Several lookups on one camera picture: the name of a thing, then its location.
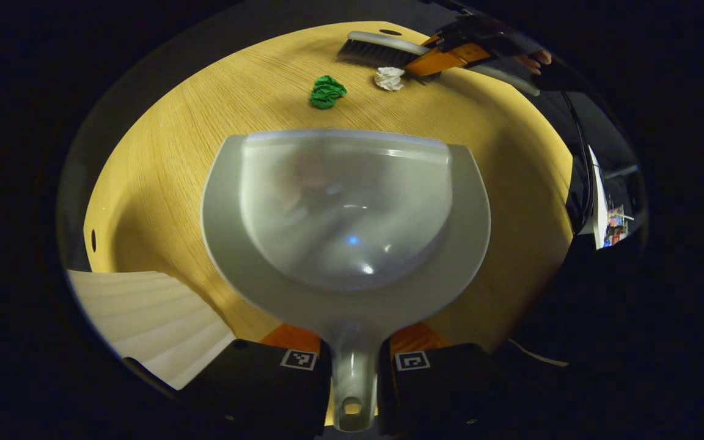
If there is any small grey broom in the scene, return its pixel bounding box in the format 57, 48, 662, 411
337, 31, 541, 97

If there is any green paper ball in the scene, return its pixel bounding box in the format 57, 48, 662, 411
310, 75, 348, 110

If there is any black cable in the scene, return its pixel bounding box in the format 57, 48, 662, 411
563, 92, 595, 233

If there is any thin white cable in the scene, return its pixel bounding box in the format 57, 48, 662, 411
508, 338, 570, 367

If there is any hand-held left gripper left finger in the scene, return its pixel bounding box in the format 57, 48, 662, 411
184, 323, 332, 438

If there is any white paper ball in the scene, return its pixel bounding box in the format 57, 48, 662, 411
374, 66, 406, 92

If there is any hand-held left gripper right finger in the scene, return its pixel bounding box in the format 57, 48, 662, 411
378, 322, 512, 436

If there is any grey plastic dustpan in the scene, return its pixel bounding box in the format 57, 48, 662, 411
201, 128, 492, 433

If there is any white panel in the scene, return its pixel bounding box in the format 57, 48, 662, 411
589, 147, 611, 249

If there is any white ribbed garbage bin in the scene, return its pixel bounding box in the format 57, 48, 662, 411
66, 270, 237, 391

